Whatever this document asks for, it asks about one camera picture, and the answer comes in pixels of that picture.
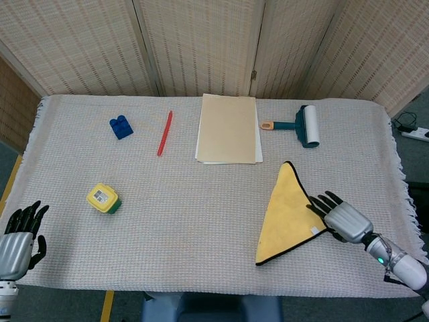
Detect tan kraft paper folder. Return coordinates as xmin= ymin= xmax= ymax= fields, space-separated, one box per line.
xmin=196 ymin=93 xmax=258 ymax=165

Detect white paper sheets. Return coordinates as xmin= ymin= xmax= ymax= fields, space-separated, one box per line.
xmin=195 ymin=113 xmax=263 ymax=166

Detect white power strip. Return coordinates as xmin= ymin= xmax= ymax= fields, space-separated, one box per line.
xmin=400 ymin=127 xmax=429 ymax=143

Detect dark green microfiber cloth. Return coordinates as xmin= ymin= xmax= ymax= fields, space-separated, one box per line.
xmin=255 ymin=160 xmax=328 ymax=267

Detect green tub with yellow lid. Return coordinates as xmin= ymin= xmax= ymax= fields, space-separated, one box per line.
xmin=86 ymin=182 xmax=122 ymax=215

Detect blue toy building block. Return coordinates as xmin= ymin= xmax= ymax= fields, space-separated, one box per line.
xmin=109 ymin=114 xmax=135 ymax=140

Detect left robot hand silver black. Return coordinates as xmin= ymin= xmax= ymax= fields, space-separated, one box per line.
xmin=0 ymin=200 xmax=50 ymax=281

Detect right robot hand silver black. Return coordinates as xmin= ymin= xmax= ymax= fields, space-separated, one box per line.
xmin=306 ymin=191 xmax=375 ymax=244

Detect teal lint roller orange handle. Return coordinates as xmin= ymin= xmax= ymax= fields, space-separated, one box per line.
xmin=261 ymin=105 xmax=320 ymax=149

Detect red pen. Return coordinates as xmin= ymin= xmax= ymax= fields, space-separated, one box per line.
xmin=157 ymin=110 xmax=174 ymax=158

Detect woven bamboo folding screen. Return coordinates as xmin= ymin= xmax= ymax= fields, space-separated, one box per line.
xmin=0 ymin=0 xmax=429 ymax=152

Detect white waffle weave tablecloth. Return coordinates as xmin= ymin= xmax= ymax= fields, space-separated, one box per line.
xmin=13 ymin=94 xmax=422 ymax=299

